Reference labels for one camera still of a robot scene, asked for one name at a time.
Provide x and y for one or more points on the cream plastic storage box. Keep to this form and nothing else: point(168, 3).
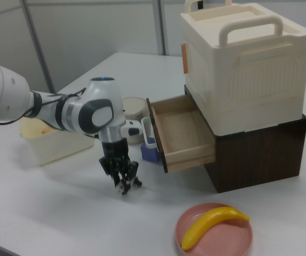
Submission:
point(251, 80)

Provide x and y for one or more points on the translucent plastic bin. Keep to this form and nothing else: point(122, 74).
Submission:
point(56, 145)

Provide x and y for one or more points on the dark wooden drawer cabinet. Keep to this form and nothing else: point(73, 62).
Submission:
point(259, 157)

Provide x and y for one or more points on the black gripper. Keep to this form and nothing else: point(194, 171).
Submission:
point(116, 157)

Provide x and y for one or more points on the grey metal partition post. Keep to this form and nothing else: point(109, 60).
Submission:
point(39, 45)
point(160, 26)

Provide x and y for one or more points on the light wooden drawer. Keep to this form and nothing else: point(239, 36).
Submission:
point(184, 133)

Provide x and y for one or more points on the pink round plate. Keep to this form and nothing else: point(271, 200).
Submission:
point(222, 237)

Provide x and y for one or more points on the beige round lidded pot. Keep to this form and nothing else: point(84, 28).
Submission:
point(134, 106)

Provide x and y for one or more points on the yellow toy banana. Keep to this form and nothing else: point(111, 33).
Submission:
point(208, 222)

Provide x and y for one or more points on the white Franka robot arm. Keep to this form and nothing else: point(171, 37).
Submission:
point(6, 90)

